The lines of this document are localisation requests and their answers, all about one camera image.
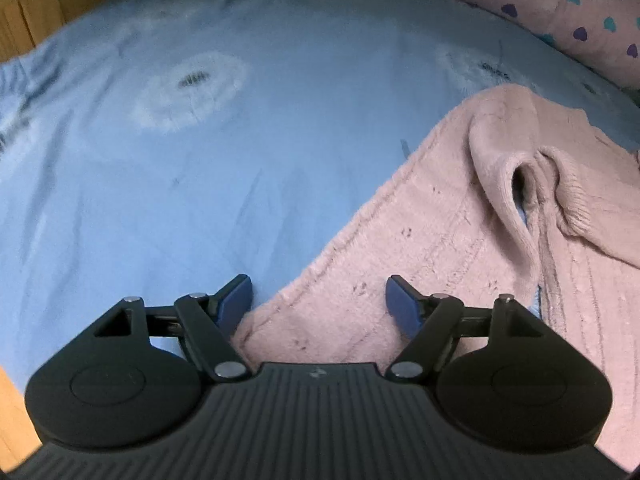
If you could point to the blue dandelion print bed sheet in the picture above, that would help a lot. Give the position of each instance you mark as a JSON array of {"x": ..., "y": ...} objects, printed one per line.
[{"x": 240, "y": 170}]

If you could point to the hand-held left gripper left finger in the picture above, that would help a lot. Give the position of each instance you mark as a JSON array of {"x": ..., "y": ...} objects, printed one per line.
[{"x": 234, "y": 304}]

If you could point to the wooden bed frame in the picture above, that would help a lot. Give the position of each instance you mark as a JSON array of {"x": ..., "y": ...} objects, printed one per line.
[{"x": 25, "y": 15}]

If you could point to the pink pillow with hearts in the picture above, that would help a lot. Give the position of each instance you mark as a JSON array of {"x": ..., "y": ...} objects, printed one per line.
[{"x": 575, "y": 5}]

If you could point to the pink knit sweater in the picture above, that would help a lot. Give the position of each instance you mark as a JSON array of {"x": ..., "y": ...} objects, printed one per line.
[{"x": 440, "y": 240}]

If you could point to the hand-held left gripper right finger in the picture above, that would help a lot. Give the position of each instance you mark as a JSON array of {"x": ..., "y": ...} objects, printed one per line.
[{"x": 403, "y": 306}]

